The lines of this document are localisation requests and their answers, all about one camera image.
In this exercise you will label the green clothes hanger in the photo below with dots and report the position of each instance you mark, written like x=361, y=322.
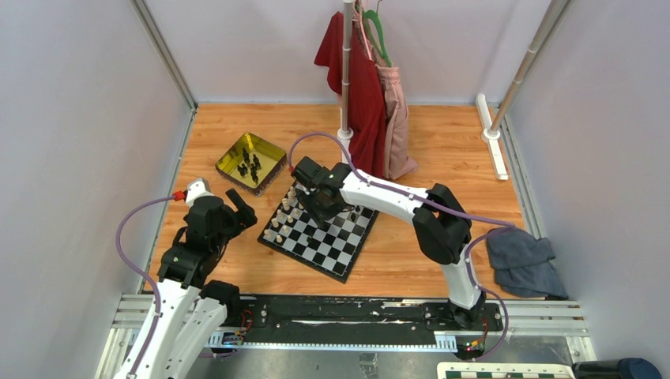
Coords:
x=373, y=27

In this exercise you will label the white clothes rack pole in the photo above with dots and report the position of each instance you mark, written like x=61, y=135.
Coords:
x=344, y=134

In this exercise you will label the black white chessboard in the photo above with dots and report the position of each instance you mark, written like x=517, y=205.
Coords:
x=332, y=250

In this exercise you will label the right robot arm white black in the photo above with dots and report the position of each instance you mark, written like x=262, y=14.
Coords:
x=441, y=228

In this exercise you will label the aluminium frame rail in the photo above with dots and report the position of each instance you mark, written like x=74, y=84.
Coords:
x=559, y=323

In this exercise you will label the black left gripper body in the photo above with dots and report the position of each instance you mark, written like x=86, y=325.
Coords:
x=231, y=224

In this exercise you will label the black pieces in tin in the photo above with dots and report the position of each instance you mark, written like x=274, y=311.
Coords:
x=250, y=166

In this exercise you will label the white rack foot bar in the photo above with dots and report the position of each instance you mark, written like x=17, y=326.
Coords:
x=491, y=138

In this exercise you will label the dark blue object corner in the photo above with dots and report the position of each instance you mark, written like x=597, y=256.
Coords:
x=624, y=368

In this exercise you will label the silver diagonal rack pole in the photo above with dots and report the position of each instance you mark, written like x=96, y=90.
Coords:
x=550, y=21

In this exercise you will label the white chess pieces row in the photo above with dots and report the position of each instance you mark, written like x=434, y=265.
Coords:
x=289, y=221

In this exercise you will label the red hanging shirt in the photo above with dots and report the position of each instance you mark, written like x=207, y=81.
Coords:
x=366, y=106

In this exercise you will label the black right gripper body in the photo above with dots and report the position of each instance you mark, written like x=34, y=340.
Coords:
x=318, y=208

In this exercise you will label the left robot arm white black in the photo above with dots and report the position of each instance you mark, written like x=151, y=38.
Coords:
x=187, y=306

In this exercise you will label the grey crumpled cloth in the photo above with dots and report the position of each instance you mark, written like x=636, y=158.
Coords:
x=523, y=265

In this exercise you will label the pink hanging garment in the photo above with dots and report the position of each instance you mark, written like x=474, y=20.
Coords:
x=396, y=161

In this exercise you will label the yellow square tin box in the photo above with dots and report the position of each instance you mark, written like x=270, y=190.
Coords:
x=273, y=160

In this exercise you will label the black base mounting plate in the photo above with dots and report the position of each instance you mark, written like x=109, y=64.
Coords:
x=339, y=320

